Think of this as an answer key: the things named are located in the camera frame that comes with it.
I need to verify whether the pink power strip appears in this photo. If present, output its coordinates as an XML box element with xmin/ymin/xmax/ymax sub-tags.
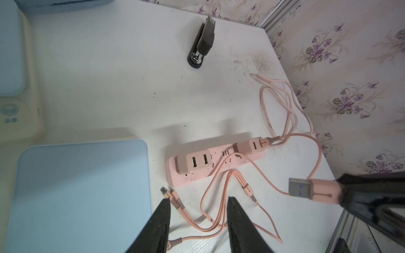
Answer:
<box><xmin>165</xmin><ymin>143</ymin><xmax>265</xmax><ymax>187</ymax></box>

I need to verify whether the pink multi-head charging cable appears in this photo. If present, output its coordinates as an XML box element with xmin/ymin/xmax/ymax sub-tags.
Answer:
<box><xmin>159</xmin><ymin>132</ymin><xmax>323</xmax><ymax>245</ymax></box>

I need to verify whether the pink charger adapter with prongs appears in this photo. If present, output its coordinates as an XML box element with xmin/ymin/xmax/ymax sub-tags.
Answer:
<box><xmin>177</xmin><ymin>149</ymin><xmax>213</xmax><ymax>175</ymax></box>

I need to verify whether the black stapler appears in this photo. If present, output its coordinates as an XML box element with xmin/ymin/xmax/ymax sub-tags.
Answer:
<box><xmin>187</xmin><ymin>16</ymin><xmax>216</xmax><ymax>69</ymax></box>

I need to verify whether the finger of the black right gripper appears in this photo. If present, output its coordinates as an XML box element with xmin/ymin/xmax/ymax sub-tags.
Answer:
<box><xmin>337</xmin><ymin>172</ymin><xmax>405</xmax><ymax>237</ymax></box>

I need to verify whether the pink power strip cord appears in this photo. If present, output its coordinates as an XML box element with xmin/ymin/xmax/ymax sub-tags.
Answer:
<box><xmin>249</xmin><ymin>72</ymin><xmax>317</xmax><ymax>140</ymax></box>

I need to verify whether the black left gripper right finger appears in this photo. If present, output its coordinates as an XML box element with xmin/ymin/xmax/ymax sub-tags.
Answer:
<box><xmin>227</xmin><ymin>197</ymin><xmax>274</xmax><ymax>253</ymax></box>

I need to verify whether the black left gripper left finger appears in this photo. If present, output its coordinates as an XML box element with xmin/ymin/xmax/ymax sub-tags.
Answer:
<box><xmin>126</xmin><ymin>198</ymin><xmax>171</xmax><ymax>253</ymax></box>

